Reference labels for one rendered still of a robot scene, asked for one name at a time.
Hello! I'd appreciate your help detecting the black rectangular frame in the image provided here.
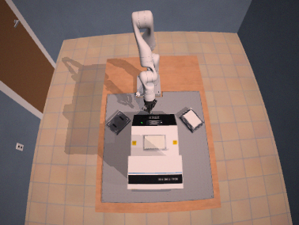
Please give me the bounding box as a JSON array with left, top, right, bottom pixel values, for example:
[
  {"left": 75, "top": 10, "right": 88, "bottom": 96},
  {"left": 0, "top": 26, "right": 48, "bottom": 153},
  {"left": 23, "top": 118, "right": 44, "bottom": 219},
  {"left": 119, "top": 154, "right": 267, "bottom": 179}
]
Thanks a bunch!
[{"left": 180, "top": 109, "right": 204, "bottom": 133}]

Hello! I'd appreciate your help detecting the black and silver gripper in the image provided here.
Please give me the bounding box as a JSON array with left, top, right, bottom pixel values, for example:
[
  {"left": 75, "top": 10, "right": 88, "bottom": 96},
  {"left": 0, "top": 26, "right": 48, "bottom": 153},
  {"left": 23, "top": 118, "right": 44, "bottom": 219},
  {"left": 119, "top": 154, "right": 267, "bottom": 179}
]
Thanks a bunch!
[{"left": 142, "top": 99, "right": 157, "bottom": 114}]

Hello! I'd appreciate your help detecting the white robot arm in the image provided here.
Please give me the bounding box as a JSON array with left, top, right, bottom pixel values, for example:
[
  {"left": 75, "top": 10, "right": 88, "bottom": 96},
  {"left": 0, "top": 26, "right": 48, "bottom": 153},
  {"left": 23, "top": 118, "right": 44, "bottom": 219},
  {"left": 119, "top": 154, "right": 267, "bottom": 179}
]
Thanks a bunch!
[{"left": 131, "top": 10, "right": 160, "bottom": 101}]

